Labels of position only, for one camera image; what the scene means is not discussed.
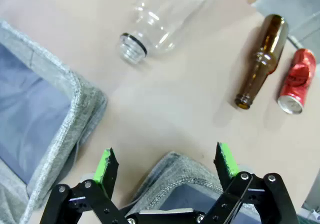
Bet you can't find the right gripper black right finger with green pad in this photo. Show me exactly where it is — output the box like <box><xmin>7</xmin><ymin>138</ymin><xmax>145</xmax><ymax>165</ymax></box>
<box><xmin>213</xmin><ymin>141</ymin><xmax>301</xmax><ymax>224</ymax></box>

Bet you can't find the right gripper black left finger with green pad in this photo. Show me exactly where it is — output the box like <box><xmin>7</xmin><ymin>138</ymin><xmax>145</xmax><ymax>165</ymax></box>
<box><xmin>39</xmin><ymin>147</ymin><xmax>131</xmax><ymax>224</ymax></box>

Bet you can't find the crushed red can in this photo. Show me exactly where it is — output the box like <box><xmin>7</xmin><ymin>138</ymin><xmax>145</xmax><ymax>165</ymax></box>
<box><xmin>277</xmin><ymin>48</ymin><xmax>317</xmax><ymax>115</ymax></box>

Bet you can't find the clear plastic bottle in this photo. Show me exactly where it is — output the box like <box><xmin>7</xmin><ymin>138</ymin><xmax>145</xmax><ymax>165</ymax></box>
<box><xmin>116</xmin><ymin>0</ymin><xmax>233</xmax><ymax>65</ymax></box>

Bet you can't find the grey felt basket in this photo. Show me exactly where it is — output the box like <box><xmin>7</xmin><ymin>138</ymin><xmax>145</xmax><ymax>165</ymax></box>
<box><xmin>0</xmin><ymin>18</ymin><xmax>108</xmax><ymax>224</ymax></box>
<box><xmin>124</xmin><ymin>151</ymin><xmax>262</xmax><ymax>224</ymax></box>

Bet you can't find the brown glass bottle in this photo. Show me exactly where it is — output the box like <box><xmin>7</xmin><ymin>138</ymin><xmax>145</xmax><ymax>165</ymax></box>
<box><xmin>234</xmin><ymin>13</ymin><xmax>290</xmax><ymax>111</ymax></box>

